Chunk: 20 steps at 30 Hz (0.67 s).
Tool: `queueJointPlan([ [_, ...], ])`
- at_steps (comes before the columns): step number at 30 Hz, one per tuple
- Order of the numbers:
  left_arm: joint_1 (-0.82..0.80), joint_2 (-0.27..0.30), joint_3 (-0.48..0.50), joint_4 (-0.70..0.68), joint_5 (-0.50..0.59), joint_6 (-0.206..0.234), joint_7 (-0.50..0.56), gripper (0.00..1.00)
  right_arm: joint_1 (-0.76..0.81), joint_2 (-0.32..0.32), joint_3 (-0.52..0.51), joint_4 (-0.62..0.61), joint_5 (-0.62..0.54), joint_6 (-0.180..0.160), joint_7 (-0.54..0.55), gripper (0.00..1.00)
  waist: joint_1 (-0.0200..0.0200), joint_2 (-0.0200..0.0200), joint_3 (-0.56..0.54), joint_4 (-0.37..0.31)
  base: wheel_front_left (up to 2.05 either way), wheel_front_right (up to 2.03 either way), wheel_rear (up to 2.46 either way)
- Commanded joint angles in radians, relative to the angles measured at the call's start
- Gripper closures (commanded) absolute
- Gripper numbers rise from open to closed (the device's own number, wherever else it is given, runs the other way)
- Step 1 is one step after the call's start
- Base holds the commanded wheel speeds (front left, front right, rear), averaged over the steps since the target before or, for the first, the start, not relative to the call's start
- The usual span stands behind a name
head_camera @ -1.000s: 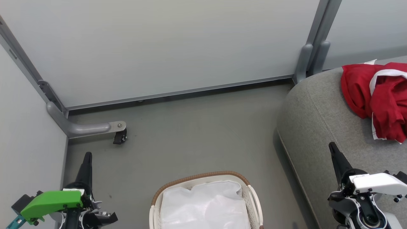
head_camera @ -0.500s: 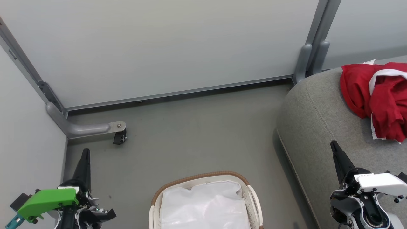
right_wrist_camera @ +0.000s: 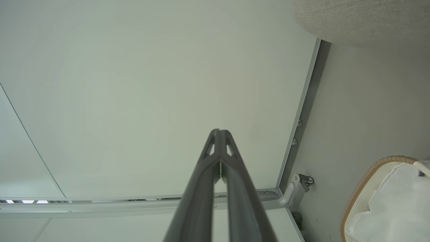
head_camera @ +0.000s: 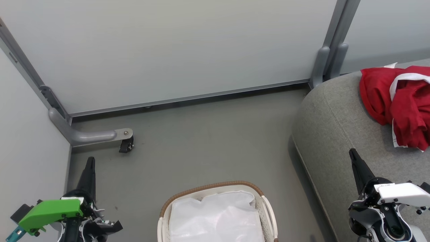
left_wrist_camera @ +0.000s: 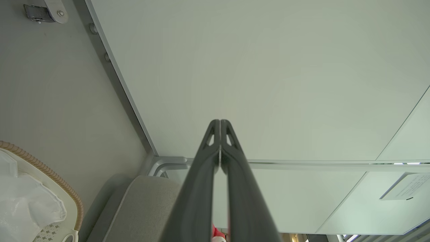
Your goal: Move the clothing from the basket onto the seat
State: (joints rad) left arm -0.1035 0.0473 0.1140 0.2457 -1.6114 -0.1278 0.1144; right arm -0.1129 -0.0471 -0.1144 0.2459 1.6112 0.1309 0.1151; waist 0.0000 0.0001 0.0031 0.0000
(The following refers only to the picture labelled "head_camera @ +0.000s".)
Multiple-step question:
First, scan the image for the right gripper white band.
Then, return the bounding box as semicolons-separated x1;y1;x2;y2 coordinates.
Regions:
349;148;430;209

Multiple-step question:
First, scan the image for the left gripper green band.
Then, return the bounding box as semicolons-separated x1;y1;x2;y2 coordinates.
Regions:
5;156;98;242

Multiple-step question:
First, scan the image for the red garment with white trim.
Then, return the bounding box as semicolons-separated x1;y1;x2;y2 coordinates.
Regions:
359;62;430;152

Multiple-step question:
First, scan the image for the white basket with wicker rim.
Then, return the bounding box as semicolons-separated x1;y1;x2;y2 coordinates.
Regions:
157;181;278;242

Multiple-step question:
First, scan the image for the white cloth basket liner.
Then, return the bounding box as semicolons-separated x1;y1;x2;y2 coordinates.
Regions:
169;191;266;242

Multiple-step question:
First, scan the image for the grey partition foot leg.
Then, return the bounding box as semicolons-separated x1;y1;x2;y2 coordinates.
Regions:
49;108;134;147

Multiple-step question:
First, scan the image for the beige grey fabric sofa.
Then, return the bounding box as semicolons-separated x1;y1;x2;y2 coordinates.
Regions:
292;59;430;242

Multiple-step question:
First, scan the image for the black caster wheel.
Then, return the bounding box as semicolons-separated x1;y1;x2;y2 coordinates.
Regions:
119;136;135;154

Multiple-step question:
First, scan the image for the grey partition corner post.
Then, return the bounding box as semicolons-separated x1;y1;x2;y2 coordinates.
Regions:
0;17;72;125

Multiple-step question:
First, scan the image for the grey aluminium partition bottom rail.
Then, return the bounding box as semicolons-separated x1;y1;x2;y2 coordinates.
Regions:
69;79;311;117

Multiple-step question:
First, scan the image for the grey partition double post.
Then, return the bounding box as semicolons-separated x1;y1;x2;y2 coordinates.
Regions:
309;0;360;89

